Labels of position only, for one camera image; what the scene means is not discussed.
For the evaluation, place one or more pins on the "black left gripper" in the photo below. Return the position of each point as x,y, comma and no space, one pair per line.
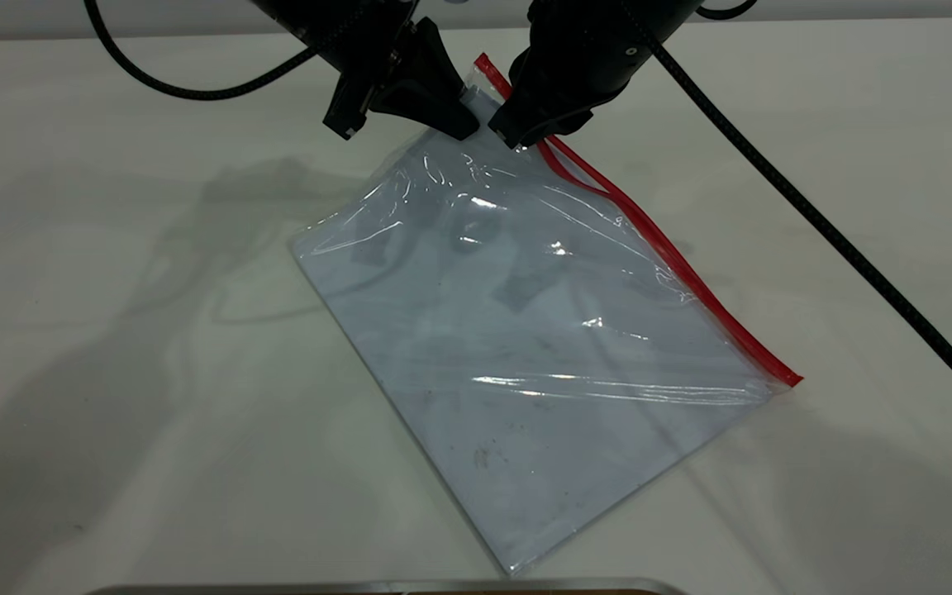
344,33

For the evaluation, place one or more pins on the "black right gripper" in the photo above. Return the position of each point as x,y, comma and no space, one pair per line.
592,49

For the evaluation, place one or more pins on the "clear plastic zip bag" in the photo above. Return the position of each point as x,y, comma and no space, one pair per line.
525,330

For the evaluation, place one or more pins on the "grey metal bar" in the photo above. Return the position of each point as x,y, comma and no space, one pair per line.
393,587

